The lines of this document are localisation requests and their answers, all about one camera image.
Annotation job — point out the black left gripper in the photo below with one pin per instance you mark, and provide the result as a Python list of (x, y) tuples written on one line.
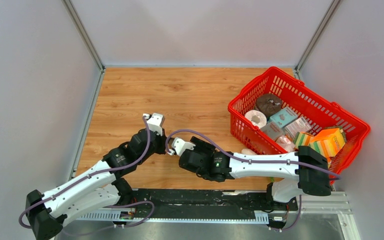
[(162, 140)]

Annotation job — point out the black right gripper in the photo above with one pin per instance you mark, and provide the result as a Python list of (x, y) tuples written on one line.
[(202, 145)]

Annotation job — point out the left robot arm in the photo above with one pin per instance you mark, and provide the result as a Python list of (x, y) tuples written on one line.
[(47, 213)]

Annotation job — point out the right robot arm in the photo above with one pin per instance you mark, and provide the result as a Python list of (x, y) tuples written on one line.
[(304, 171)]

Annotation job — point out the teal small box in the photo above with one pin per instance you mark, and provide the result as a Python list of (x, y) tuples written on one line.
[(283, 117)]

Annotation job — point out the white tissue roll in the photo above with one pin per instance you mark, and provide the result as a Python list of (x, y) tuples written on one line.
[(257, 118)]

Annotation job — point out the brown round chocolate cake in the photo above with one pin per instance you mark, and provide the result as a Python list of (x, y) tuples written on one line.
[(268, 104)]

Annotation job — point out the striped colourful sponge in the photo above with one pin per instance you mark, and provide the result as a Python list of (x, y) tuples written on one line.
[(302, 139)]

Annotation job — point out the pink transparent packet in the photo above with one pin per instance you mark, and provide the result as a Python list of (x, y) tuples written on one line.
[(299, 125)]

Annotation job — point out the red plastic basket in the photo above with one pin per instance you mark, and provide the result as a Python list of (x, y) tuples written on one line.
[(319, 113)]

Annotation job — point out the orange sponge pack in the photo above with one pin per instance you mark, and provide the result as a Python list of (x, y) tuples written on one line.
[(329, 141)]

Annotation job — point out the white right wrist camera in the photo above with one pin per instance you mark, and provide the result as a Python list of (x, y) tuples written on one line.
[(178, 146)]

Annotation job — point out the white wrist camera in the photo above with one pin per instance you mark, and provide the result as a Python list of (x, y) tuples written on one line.
[(178, 146), (155, 122)]

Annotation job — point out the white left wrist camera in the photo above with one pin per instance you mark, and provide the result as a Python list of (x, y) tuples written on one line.
[(155, 122)]

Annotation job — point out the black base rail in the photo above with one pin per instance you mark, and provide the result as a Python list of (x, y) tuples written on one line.
[(202, 206)]

